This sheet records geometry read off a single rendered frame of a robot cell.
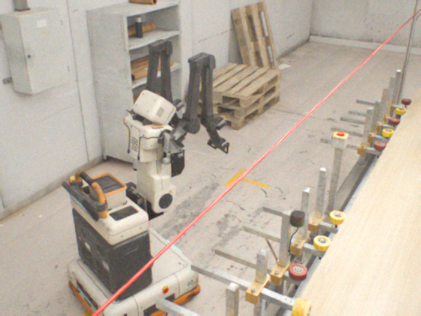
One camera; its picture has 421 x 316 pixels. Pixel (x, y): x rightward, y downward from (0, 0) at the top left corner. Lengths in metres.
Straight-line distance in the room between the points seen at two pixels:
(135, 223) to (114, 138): 2.27
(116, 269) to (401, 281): 1.48
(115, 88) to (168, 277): 2.15
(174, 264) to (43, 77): 1.85
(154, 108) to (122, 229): 0.68
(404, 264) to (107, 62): 3.20
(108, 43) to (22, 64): 0.91
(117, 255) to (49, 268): 1.11
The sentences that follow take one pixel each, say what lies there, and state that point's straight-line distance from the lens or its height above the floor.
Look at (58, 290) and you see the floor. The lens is 3.49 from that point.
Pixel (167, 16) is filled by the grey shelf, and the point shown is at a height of 1.38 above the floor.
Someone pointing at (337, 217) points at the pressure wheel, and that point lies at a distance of 2.49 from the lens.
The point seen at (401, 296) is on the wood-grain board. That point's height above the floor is 0.90.
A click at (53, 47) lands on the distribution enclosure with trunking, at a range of 4.00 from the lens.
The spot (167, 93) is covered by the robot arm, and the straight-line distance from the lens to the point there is 2.98.
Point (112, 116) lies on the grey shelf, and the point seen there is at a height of 0.55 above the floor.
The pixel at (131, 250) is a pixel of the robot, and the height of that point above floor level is 0.61.
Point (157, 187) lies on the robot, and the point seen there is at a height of 0.84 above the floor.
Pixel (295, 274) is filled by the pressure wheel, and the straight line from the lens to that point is 2.10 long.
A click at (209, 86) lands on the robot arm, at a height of 1.45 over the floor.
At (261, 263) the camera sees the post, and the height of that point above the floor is 1.07.
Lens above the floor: 2.27
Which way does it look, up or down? 26 degrees down
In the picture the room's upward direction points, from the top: straight up
